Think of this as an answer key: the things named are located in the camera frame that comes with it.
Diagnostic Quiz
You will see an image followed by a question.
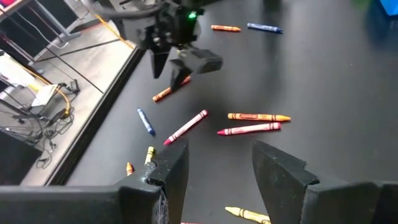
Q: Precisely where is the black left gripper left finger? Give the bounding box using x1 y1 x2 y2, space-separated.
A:
0 139 190 224

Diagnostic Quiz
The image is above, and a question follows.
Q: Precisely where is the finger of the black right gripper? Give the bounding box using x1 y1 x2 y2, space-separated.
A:
169 58 193 93
149 46 172 79

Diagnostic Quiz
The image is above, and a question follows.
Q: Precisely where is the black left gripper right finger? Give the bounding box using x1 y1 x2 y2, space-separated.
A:
252 140 398 224

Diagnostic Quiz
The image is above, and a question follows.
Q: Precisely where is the blue crayon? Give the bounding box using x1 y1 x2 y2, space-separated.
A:
246 22 284 34
137 108 157 137

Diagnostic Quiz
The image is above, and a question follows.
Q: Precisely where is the red crayon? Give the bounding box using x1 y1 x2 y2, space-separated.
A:
163 109 209 146
216 121 282 136

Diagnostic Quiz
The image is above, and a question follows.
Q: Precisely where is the black floor box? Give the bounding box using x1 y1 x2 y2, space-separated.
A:
0 130 44 187

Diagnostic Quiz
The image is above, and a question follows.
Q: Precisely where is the yellow crayon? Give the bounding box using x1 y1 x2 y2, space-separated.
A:
224 206 272 224
144 146 155 166

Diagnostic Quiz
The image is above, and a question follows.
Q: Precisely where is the yellow-orange crayon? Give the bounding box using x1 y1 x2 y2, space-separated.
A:
227 112 292 123

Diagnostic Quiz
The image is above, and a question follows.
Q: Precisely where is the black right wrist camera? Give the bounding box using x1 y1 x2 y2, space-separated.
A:
186 48 224 75

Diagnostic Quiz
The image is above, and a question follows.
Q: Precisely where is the grey desk frame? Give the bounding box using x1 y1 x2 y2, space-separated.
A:
0 0 81 63

